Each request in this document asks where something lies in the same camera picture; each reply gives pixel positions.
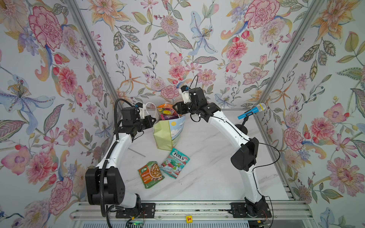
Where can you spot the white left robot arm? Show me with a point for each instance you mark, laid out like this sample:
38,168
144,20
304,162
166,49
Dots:
104,184

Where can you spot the landscape print paper bag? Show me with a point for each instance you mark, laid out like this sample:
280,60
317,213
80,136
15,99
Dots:
166,132

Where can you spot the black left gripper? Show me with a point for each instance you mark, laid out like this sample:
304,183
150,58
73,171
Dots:
148,123

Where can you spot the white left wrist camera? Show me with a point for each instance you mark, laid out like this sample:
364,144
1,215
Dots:
142,110

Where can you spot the orange Fox's fruits packet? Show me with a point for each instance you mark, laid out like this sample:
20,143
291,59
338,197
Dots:
167,110

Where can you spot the blue toy microphone on stand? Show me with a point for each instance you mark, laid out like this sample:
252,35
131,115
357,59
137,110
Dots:
244,117

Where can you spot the yellow tag with letter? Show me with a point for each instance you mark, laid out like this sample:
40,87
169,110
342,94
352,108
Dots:
189,219

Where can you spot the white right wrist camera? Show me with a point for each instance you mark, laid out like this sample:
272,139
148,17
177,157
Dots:
185,94

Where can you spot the green orange snack packet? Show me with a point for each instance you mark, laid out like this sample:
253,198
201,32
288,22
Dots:
150,174

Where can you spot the purple Fox's candy packet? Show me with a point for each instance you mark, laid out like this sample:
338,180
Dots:
169,117

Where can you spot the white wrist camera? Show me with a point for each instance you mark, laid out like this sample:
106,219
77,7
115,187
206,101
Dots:
185,94
142,110

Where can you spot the teal Fox's candy packet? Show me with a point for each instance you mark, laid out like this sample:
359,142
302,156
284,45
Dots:
174,163

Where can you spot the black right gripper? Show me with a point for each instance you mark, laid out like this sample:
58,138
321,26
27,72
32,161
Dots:
181,107

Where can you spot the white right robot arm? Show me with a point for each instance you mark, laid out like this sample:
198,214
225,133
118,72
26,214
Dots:
244,160

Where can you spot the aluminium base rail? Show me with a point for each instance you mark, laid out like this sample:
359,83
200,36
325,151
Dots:
199,210

